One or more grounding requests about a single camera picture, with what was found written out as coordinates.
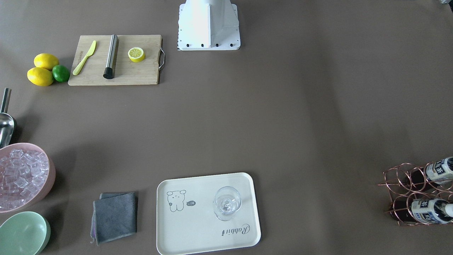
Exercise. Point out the grey folded cloth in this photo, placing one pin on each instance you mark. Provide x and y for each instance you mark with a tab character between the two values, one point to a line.
114	216

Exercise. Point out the cream rabbit tray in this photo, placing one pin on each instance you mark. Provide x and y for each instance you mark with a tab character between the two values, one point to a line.
185	220

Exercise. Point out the copper wire bottle basket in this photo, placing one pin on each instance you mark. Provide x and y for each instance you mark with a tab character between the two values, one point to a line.
400	187

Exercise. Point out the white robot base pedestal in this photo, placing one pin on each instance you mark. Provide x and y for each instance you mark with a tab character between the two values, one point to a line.
208	25

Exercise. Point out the yellow lemon upper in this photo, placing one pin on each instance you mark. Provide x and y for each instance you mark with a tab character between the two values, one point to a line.
46	61

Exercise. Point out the green lime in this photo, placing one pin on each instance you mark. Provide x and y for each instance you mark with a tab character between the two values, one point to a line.
60	73

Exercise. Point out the pink bowl of ice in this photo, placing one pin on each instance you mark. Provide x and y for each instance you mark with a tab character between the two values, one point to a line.
27	176

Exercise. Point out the yellow lemon lower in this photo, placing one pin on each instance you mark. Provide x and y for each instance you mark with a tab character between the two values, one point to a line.
40	76

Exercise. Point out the steel muddler black tip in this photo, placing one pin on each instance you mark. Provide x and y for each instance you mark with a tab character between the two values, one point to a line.
109	71

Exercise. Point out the tea bottle upper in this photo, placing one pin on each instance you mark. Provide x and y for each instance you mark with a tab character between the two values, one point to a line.
433	174

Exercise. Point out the half lemon slice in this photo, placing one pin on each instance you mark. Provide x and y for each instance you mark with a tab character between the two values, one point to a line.
136	54

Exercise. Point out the bamboo cutting board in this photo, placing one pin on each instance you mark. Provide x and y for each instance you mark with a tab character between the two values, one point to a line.
126	72

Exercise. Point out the clear wine glass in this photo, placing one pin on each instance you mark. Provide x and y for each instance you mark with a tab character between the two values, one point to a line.
227	202

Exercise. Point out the tea bottle lower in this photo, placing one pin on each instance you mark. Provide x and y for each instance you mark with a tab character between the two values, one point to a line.
423	211

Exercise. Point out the tea bottle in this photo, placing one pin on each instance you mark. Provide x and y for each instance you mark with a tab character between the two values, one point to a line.
423	211
433	174

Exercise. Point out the yellow plastic knife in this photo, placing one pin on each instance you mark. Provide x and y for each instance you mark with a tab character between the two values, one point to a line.
88	54

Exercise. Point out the steel ice scoop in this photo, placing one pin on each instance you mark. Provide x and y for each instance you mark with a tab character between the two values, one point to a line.
7	122

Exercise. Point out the green bowl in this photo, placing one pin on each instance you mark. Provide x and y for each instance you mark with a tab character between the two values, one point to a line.
25	233

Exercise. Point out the yellow lemon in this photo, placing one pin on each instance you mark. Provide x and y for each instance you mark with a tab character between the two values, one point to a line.
40	76
46	61

